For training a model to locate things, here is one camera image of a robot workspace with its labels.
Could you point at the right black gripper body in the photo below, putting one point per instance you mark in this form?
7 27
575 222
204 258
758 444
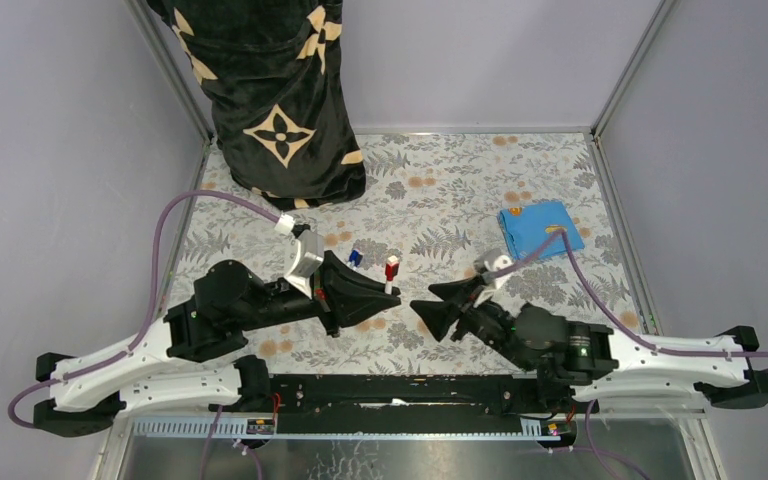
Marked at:
484 320

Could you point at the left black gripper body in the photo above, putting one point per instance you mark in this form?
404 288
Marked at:
287 301

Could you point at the red pen cap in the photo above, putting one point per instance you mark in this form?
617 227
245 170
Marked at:
392 267

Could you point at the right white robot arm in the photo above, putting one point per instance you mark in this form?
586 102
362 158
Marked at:
588 361

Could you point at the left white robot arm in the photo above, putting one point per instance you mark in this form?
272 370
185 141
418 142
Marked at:
192 356

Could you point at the floral table mat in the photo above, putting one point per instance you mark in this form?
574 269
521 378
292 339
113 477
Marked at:
433 200

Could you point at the blue folded cloth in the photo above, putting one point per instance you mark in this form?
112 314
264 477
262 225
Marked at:
524 229

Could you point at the black gold patterned robe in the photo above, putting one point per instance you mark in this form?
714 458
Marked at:
272 73

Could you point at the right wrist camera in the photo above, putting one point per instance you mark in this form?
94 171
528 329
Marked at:
488 268

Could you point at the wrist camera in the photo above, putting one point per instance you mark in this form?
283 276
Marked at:
305 256
488 268

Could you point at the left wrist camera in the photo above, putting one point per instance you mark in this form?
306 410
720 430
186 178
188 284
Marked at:
305 256

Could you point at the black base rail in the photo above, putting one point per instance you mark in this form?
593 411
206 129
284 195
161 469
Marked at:
497 395

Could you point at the slotted cable duct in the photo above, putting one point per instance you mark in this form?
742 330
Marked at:
396 425

